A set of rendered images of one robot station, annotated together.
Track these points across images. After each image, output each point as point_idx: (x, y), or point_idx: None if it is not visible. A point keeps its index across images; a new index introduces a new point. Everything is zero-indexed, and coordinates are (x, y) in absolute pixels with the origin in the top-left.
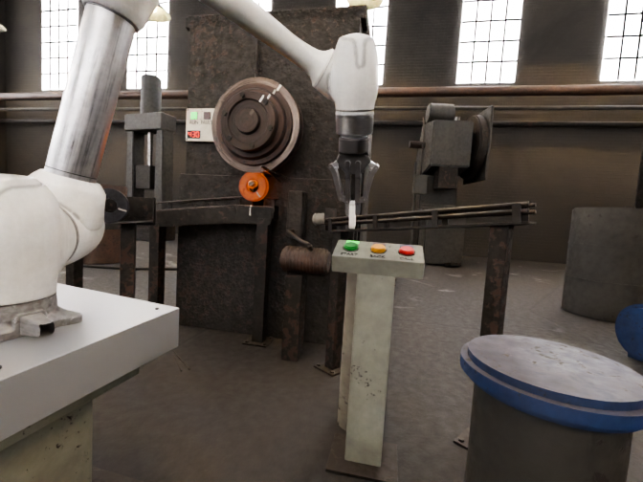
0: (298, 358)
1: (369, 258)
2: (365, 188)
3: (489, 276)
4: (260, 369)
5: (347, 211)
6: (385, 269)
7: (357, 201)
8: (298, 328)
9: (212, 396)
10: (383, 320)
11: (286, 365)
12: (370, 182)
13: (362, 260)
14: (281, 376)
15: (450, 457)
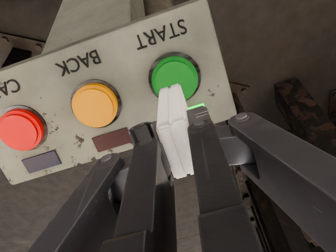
0: (275, 88)
1: (91, 39)
2: (84, 202)
3: None
4: (312, 39)
5: (194, 113)
6: (56, 48)
7: (144, 143)
8: (294, 112)
9: None
10: (73, 3)
11: (283, 68)
12: (37, 246)
13: (113, 29)
14: (278, 42)
15: (36, 14)
